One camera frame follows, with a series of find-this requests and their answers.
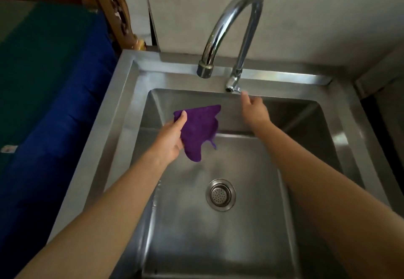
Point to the metal sink drain strainer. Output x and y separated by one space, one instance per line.
220 195

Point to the small white label tag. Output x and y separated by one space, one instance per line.
8 149

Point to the person's right forearm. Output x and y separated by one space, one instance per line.
328 200

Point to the person's right thumb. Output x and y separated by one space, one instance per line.
245 97

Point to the person's left hand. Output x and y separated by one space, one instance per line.
169 138

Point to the person's right hand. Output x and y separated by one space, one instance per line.
256 111

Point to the purple cleaning cloth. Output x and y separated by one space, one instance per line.
199 130

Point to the blue and green mattress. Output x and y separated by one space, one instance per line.
47 114

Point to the stainless steel sink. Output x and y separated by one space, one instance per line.
221 178

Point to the person's left thumb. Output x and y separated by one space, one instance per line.
182 119

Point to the carved wooden furniture frame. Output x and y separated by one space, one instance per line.
94 1

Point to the chrome gooseneck faucet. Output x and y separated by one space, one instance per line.
232 32

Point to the person's left forearm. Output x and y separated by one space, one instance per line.
94 219

